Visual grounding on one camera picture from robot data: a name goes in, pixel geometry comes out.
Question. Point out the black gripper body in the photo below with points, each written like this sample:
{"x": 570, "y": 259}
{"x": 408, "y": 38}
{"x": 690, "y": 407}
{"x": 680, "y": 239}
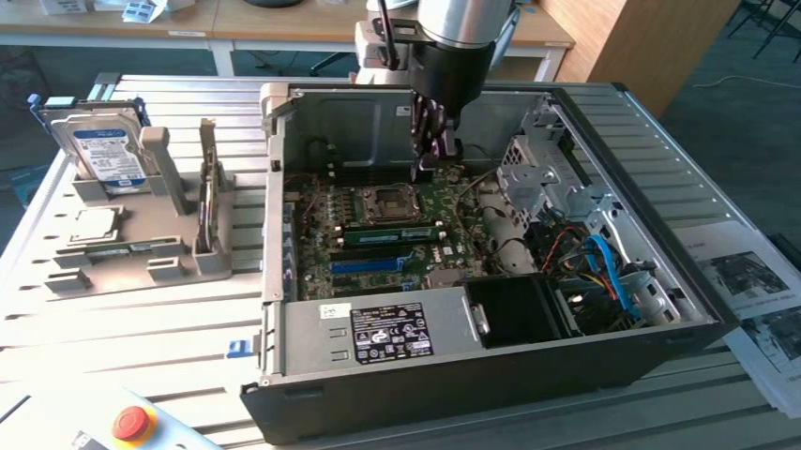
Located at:
{"x": 451, "y": 70}

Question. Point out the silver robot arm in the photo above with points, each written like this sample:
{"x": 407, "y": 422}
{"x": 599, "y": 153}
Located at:
{"x": 464, "y": 21}

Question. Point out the green RAM stick in slot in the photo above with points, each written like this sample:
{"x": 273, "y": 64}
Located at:
{"x": 392, "y": 236}

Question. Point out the CPU socket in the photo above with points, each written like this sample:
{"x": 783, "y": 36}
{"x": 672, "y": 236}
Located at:
{"x": 389, "y": 202}

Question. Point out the metal disk bay cage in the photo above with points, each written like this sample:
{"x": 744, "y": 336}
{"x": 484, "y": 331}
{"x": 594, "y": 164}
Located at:
{"x": 546, "y": 183}

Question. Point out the blue expansion slot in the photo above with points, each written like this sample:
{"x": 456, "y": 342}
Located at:
{"x": 367, "y": 266}

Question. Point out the green motherboard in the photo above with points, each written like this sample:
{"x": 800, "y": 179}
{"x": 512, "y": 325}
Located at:
{"x": 376, "y": 272}

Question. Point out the wooden cabinet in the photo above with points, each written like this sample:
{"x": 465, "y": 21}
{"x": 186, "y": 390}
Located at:
{"x": 639, "y": 47}

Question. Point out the black fan shroud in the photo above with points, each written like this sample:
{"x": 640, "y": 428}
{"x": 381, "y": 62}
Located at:
{"x": 511, "y": 309}

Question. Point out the grey power supply unit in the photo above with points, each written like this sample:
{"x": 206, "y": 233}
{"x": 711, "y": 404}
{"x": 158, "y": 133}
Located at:
{"x": 388, "y": 328}

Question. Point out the grey parts rack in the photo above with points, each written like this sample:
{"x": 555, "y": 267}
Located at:
{"x": 157, "y": 225}

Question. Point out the black open PC case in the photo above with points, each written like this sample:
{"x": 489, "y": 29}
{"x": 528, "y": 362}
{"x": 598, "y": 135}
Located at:
{"x": 501, "y": 375}

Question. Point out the hard disk with blue caddy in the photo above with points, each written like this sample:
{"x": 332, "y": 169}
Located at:
{"x": 106, "y": 150}

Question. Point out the black chair legs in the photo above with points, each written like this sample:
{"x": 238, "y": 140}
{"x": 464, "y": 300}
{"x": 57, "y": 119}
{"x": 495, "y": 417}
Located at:
{"x": 770, "y": 23}

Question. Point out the small blue clip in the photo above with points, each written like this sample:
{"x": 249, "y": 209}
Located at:
{"x": 238, "y": 349}

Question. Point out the silver CPU chip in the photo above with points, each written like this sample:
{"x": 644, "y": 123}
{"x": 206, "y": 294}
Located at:
{"x": 94, "y": 225}

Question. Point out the white boxes with blue print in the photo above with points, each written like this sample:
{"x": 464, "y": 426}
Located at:
{"x": 106, "y": 7}

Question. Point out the printed instruction sheets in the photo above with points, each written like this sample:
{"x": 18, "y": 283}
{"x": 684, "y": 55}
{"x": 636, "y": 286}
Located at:
{"x": 751, "y": 290}

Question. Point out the blue box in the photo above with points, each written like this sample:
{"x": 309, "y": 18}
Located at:
{"x": 22, "y": 187}

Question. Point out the red emergency stop button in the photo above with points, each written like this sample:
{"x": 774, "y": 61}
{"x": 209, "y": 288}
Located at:
{"x": 134, "y": 423}

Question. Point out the white control box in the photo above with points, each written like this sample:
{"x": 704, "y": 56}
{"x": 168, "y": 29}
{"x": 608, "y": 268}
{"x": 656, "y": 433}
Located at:
{"x": 69, "y": 417}

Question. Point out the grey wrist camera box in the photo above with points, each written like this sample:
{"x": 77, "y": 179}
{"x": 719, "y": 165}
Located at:
{"x": 371, "y": 44}

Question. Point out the wooden desk with white frame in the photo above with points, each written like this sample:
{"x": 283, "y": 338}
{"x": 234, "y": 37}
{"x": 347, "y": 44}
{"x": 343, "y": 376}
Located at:
{"x": 264, "y": 25}

